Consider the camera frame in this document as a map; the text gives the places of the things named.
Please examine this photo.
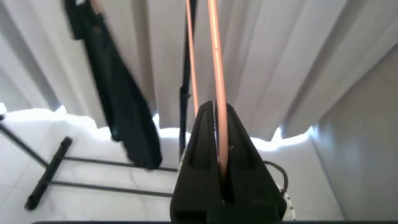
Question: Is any black clothes rack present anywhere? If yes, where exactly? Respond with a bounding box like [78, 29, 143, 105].
[0, 0, 199, 212]

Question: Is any black garment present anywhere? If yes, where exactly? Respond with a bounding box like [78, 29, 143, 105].
[63, 0, 163, 170]

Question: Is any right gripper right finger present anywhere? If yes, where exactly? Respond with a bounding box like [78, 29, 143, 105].
[223, 103, 287, 223]

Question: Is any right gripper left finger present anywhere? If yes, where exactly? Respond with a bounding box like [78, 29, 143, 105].
[170, 100, 223, 223]

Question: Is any white laundry basket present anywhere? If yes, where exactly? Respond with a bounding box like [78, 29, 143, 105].
[263, 160, 296, 222]

